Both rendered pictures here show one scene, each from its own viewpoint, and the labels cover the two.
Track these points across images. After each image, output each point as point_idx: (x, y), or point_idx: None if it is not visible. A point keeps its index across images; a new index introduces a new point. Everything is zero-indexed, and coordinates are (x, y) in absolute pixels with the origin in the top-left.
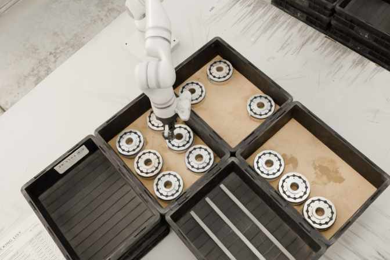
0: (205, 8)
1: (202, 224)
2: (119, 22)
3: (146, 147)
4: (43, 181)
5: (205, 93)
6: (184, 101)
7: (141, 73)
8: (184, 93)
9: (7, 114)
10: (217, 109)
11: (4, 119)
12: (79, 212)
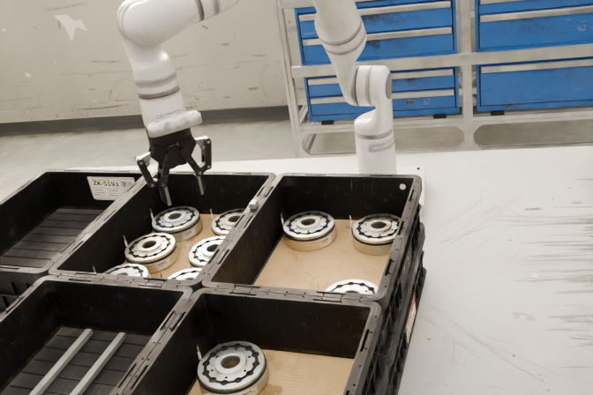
0: (523, 203)
1: (69, 352)
2: (397, 159)
3: (183, 242)
4: (70, 185)
5: (318, 235)
6: (177, 115)
7: (123, 3)
8: (192, 110)
9: (183, 166)
10: (307, 269)
11: (175, 167)
12: (49, 242)
